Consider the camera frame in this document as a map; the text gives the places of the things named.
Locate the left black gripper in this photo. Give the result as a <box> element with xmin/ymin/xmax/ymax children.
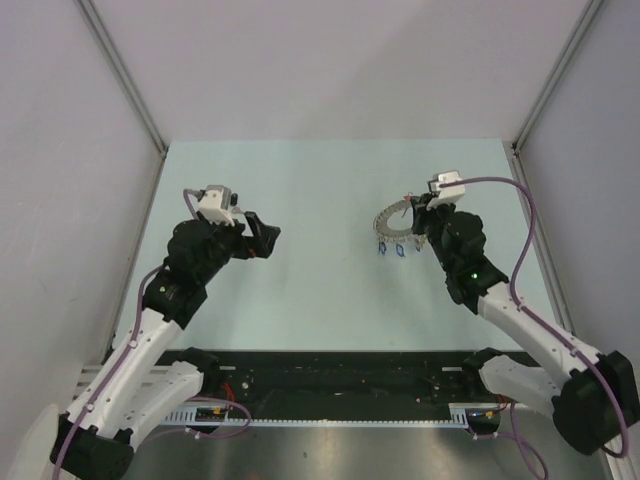
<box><xmin>197</xmin><ymin>211</ymin><xmax>278</xmax><ymax>284</ymax></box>

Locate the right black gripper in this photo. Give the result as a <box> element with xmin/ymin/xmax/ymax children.
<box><xmin>412</xmin><ymin>193</ymin><xmax>457</xmax><ymax>273</ymax></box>

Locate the silver disc keyring with keys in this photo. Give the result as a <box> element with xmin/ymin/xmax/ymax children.
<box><xmin>372</xmin><ymin>197</ymin><xmax>426</xmax><ymax>258</ymax></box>

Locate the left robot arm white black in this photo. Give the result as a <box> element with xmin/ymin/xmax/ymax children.
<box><xmin>50</xmin><ymin>211</ymin><xmax>281</xmax><ymax>479</ymax></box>

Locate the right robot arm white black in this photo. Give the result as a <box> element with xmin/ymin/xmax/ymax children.
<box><xmin>409</xmin><ymin>194</ymin><xmax>639</xmax><ymax>455</ymax></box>

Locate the key with black tag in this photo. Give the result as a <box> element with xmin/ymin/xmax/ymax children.
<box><xmin>230</xmin><ymin>192</ymin><xmax>246</xmax><ymax>215</ymax></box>

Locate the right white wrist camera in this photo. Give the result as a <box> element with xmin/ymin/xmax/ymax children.
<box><xmin>427</xmin><ymin>170</ymin><xmax>466</xmax><ymax>210</ymax></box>

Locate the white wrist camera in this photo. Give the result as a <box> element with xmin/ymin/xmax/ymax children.
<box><xmin>427</xmin><ymin>170</ymin><xmax>466</xmax><ymax>210</ymax></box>
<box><xmin>197</xmin><ymin>185</ymin><xmax>235</xmax><ymax>226</ymax></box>

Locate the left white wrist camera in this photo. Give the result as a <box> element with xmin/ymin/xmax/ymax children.
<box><xmin>197</xmin><ymin>185</ymin><xmax>235</xmax><ymax>226</ymax></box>

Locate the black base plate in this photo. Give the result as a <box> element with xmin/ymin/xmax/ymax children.
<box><xmin>202</xmin><ymin>349</ymin><xmax>503</xmax><ymax>403</ymax></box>

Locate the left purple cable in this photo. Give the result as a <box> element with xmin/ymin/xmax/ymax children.
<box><xmin>49</xmin><ymin>187</ymin><xmax>252</xmax><ymax>480</ymax></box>

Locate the white slotted cable duct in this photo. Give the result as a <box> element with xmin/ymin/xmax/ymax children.
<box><xmin>160</xmin><ymin>403</ymin><xmax>506</xmax><ymax>428</ymax></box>

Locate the right aluminium corner post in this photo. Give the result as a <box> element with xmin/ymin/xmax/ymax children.
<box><xmin>510</xmin><ymin>0</ymin><xmax>608</xmax><ymax>154</ymax></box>

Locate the aluminium corner post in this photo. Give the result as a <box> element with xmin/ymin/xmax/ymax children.
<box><xmin>74</xmin><ymin>0</ymin><xmax>169</xmax><ymax>157</ymax></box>
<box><xmin>510</xmin><ymin>0</ymin><xmax>608</xmax><ymax>154</ymax></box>

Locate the left aluminium corner post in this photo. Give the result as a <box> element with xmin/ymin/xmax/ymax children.
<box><xmin>74</xmin><ymin>0</ymin><xmax>169</xmax><ymax>157</ymax></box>

